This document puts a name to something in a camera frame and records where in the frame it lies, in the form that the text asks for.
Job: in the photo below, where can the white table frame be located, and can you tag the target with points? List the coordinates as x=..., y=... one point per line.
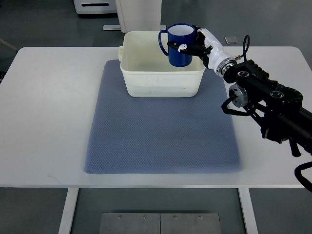
x=244, y=197

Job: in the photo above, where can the small grey floor plate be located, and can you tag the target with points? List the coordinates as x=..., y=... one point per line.
x=231, y=40

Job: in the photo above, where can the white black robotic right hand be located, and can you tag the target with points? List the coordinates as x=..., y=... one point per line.
x=210, y=51

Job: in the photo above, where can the blue enamel mug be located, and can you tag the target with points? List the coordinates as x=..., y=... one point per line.
x=180, y=36

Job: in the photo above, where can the white cabinet with slot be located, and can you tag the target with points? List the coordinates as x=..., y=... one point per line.
x=83, y=7

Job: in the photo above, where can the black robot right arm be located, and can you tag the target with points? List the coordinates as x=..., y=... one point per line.
x=277, y=109

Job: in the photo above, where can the grey metal floor plate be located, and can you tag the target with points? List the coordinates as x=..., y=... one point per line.
x=157, y=223

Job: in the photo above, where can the white column stand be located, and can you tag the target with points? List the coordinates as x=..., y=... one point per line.
x=137, y=15

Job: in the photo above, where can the blue textured fabric mat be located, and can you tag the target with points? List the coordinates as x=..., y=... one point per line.
x=189, y=135

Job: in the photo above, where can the cream plastic storage box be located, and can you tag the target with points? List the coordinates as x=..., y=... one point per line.
x=148, y=73

